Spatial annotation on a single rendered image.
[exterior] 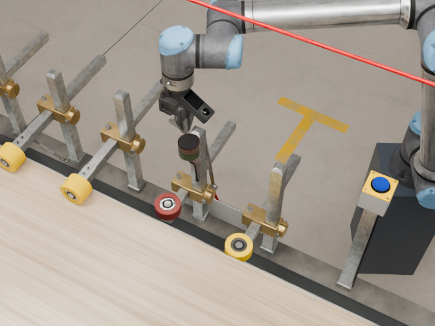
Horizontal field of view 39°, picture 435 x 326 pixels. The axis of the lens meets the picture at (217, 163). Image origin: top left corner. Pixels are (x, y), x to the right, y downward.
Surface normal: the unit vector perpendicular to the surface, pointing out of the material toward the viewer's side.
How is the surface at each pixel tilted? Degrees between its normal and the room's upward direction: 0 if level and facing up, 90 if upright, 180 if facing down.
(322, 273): 0
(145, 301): 0
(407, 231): 90
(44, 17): 0
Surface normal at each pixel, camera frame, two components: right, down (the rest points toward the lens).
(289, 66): 0.00, -0.61
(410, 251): -0.04, 0.79
